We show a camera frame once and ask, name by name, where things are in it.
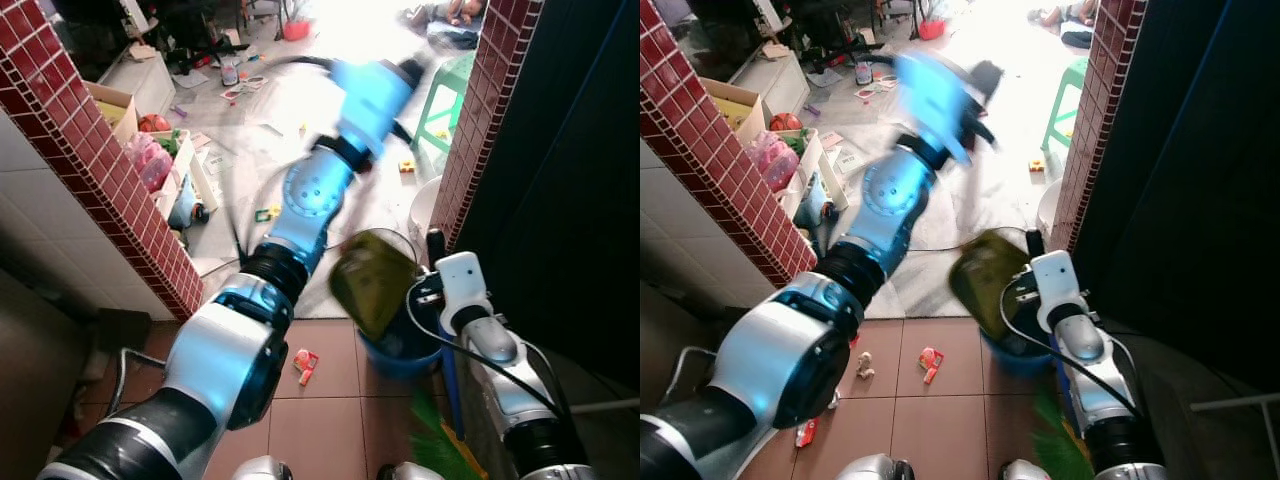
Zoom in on person lying on floor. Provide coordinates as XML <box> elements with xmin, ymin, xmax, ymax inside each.
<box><xmin>400</xmin><ymin>0</ymin><xmax>492</xmax><ymax>50</ymax></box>
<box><xmin>1028</xmin><ymin>0</ymin><xmax>1100</xmax><ymax>50</ymax></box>

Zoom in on white plastic bucket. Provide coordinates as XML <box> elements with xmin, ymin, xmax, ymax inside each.
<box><xmin>1035</xmin><ymin>180</ymin><xmax>1067</xmax><ymax>251</ymax></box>
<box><xmin>408</xmin><ymin>175</ymin><xmax>447</xmax><ymax>258</ymax></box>

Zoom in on green plastic stool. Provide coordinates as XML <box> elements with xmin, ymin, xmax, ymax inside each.
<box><xmin>1039</xmin><ymin>58</ymin><xmax>1090</xmax><ymax>153</ymax></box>
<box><xmin>411</xmin><ymin>55</ymin><xmax>479</xmax><ymax>158</ymax></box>

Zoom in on olive plastic dustpan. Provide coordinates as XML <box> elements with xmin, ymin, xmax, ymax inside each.
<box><xmin>328</xmin><ymin>228</ymin><xmax>421</xmax><ymax>343</ymax></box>
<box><xmin>948</xmin><ymin>228</ymin><xmax>1036</xmax><ymax>343</ymax></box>

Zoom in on blue plastic bucket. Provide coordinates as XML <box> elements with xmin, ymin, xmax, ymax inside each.
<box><xmin>980</xmin><ymin>322</ymin><xmax>1053</xmax><ymax>379</ymax></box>
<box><xmin>355</xmin><ymin>308</ymin><xmax>448</xmax><ymax>381</ymax></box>

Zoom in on black office chair base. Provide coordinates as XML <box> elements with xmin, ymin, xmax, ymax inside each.
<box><xmin>150</xmin><ymin>0</ymin><xmax>253</xmax><ymax>67</ymax></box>
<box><xmin>790</xmin><ymin>0</ymin><xmax>883</xmax><ymax>67</ymax></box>

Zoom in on white low cabinet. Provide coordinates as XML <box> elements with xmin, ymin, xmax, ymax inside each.
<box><xmin>730</xmin><ymin>45</ymin><xmax>812</xmax><ymax>117</ymax></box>
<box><xmin>100</xmin><ymin>45</ymin><xmax>177</xmax><ymax>117</ymax></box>

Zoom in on pink plastic toy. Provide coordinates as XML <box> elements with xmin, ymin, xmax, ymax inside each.
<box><xmin>125</xmin><ymin>133</ymin><xmax>177</xmax><ymax>192</ymax></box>
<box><xmin>752</xmin><ymin>130</ymin><xmax>807</xmax><ymax>194</ymax></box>

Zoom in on open cardboard box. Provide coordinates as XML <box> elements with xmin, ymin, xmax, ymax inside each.
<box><xmin>85</xmin><ymin>80</ymin><xmax>142</xmax><ymax>142</ymax></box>
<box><xmin>700</xmin><ymin>78</ymin><xmax>772</xmax><ymax>142</ymax></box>

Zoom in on silver left robot foot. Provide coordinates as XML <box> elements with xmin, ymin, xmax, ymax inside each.
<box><xmin>230</xmin><ymin>455</ymin><xmax>297</xmax><ymax>480</ymax></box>
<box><xmin>835</xmin><ymin>453</ymin><xmax>917</xmax><ymax>480</ymax></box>

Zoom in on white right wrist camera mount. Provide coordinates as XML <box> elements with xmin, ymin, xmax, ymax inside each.
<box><xmin>434</xmin><ymin>252</ymin><xmax>497</xmax><ymax>323</ymax></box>
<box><xmin>1029</xmin><ymin>250</ymin><xmax>1088</xmax><ymax>323</ymax></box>

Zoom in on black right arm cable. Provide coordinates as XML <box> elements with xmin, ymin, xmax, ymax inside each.
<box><xmin>404</xmin><ymin>278</ymin><xmax>563</xmax><ymax>416</ymax></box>
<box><xmin>999</xmin><ymin>278</ymin><xmax>1143</xmax><ymax>413</ymax></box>

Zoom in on green broom with blue handle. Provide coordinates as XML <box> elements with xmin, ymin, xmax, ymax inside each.
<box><xmin>408</xmin><ymin>335</ymin><xmax>483</xmax><ymax>480</ymax></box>
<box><xmin>1030</xmin><ymin>335</ymin><xmax>1096</xmax><ymax>480</ymax></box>

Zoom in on grey metal tube frame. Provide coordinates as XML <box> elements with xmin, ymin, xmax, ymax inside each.
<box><xmin>108</xmin><ymin>345</ymin><xmax>167</xmax><ymax>417</ymax></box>

